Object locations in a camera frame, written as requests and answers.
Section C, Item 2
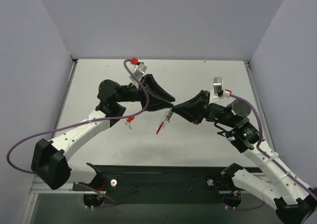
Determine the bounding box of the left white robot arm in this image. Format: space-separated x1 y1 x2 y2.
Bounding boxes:
31 74 175 190

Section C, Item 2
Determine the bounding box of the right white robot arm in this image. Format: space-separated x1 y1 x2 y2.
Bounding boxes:
172 90 317 224

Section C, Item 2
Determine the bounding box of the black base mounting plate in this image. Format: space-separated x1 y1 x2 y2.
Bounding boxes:
73 165 241 208

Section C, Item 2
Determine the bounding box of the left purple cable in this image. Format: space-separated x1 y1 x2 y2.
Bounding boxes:
6 57 151 175

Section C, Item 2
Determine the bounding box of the purple cable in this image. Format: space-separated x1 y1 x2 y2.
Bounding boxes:
6 57 151 175
229 93 317 202

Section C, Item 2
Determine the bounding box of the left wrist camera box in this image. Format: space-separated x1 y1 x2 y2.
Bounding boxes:
133 62 147 80

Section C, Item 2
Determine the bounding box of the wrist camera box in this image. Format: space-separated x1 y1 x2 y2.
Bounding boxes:
133 62 147 80
213 77 223 98

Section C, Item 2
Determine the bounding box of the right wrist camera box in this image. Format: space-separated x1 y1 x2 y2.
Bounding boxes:
213 77 223 98

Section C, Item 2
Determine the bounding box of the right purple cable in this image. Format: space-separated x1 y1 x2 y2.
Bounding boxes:
229 93 317 202

